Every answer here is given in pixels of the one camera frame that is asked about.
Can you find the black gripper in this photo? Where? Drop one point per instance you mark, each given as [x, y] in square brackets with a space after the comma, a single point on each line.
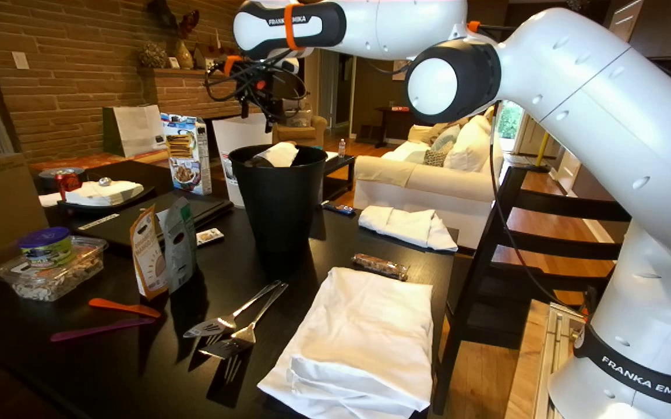
[273, 88]

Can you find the white paper towel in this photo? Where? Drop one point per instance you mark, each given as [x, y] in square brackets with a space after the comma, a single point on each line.
[280, 154]

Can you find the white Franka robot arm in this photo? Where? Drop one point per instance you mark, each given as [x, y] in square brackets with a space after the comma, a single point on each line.
[600, 117]

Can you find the black plastic bucket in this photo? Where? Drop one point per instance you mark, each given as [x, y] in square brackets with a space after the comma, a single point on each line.
[277, 206]

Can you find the tan armchair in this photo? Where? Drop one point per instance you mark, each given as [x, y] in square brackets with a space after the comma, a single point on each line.
[307, 134]

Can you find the white translucent bin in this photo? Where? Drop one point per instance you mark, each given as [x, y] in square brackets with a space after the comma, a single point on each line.
[238, 135]

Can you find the black coffee table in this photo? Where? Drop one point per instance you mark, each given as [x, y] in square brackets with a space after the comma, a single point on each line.
[339, 166]

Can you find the blue white cereal box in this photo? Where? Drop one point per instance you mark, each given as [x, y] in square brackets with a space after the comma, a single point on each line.
[187, 154]

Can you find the small blue packet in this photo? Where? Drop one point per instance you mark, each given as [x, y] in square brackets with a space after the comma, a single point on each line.
[339, 209]

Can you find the vase with dried flowers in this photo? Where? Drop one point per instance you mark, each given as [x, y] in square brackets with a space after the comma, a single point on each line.
[183, 47]

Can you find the white paper bag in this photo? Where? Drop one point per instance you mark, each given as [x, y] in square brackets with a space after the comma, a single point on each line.
[141, 131]

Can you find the small white card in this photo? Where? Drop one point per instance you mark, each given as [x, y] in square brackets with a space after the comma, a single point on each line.
[210, 237]

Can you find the white sofa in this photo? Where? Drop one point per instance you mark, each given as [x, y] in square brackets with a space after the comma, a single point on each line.
[420, 190]

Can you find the grey green sofa pillow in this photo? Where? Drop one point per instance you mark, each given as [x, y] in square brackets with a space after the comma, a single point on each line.
[440, 147]

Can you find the green and white pouch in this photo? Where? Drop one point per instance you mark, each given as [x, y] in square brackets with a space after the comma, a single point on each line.
[177, 245]

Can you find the small white folded cloth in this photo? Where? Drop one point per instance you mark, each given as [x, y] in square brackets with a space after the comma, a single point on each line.
[408, 227]

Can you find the black flat tray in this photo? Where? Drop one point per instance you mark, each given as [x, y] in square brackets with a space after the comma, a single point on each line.
[137, 222]

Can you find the brown snack bar wrapper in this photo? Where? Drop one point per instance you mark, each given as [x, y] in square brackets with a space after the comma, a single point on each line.
[383, 266]

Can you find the white takeout box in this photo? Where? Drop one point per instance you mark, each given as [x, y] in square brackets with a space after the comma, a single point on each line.
[106, 192]

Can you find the white sofa pillow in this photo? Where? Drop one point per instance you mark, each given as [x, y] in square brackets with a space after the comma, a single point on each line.
[468, 146]

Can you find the brown and white pouch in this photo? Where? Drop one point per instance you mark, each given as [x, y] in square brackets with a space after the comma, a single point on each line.
[144, 256]

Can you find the metal serving fork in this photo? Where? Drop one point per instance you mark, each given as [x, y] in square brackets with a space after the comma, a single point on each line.
[233, 316]

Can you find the white plastic utensil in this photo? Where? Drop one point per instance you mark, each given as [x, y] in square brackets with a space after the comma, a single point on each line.
[95, 222]

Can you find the large white folded cloth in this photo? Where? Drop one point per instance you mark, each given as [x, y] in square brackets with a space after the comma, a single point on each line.
[349, 350]

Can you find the orange plastic knife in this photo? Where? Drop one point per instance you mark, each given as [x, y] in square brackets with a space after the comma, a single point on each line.
[127, 309]

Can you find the purple plastic knife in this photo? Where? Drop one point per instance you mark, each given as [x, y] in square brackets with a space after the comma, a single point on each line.
[104, 329]

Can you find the clear plastic food container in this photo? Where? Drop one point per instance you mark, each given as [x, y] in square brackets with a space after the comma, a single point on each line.
[51, 280]

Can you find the black wooden chair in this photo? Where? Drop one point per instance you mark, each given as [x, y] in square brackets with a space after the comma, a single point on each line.
[553, 234]

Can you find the light wooden crate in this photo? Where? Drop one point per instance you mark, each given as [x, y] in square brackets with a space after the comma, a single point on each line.
[530, 364]

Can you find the white wall light switch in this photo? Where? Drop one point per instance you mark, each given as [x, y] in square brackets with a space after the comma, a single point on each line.
[20, 62]

